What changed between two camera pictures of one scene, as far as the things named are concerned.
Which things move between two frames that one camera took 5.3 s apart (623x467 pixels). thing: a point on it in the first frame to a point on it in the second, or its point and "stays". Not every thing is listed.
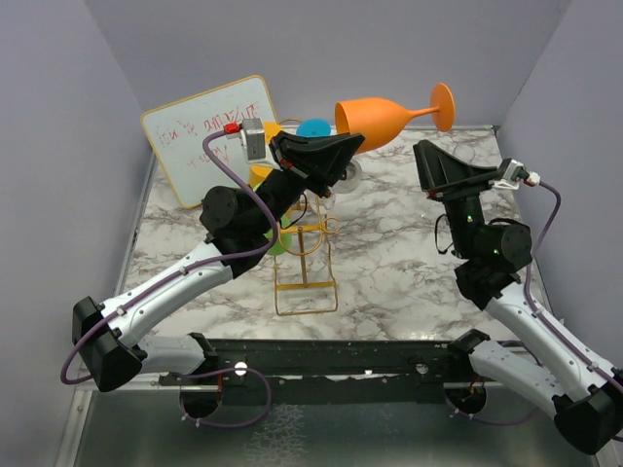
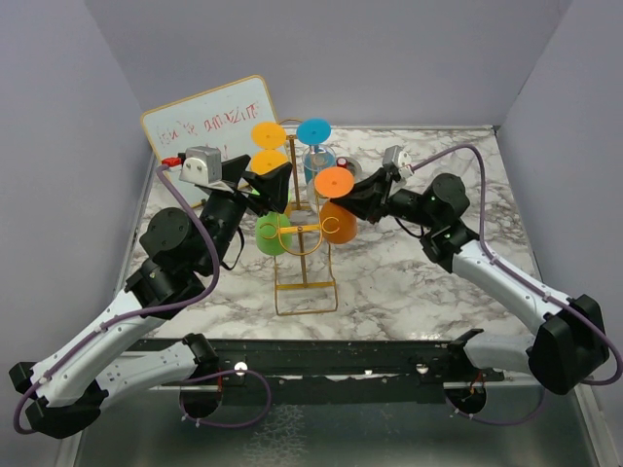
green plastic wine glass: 284,241 stays
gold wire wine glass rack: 306,273 stays
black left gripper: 319,161 to 273,187
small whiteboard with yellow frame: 178,130 stays
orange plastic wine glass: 380,120 to 338,223
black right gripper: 436,166 to 369,197
